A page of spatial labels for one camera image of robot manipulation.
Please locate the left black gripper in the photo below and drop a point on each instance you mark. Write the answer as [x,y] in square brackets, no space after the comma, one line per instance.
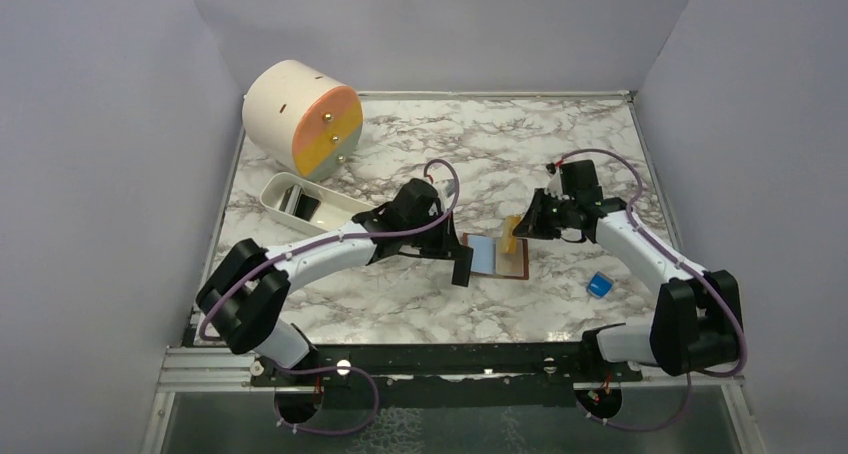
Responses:
[447,242]

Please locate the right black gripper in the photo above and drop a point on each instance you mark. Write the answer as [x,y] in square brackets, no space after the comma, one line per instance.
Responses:
[532,225]

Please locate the brown leather card holder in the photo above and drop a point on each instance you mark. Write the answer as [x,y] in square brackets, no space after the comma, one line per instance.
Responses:
[489,261]

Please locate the gold credit card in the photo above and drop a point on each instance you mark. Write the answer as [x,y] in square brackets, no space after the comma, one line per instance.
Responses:
[514,265]

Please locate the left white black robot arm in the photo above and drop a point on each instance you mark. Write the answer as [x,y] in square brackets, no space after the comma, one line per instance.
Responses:
[244,296]

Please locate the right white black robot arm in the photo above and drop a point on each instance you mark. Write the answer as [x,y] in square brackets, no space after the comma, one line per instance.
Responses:
[696,325]

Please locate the stack of cards in tray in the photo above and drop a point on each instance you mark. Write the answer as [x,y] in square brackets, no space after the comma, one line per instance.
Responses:
[296,202]

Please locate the small blue object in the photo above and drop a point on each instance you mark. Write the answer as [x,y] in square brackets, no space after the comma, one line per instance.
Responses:
[600,285]

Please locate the white rectangular plastic tray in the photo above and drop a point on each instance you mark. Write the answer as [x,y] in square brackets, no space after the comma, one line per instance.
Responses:
[335,210]

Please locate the round cream drawer cabinet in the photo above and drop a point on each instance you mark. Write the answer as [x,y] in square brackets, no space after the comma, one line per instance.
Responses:
[307,121]

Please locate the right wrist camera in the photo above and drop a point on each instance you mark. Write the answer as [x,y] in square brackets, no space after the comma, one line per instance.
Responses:
[554,187]

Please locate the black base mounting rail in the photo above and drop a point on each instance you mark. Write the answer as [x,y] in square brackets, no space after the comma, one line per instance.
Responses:
[465,375]

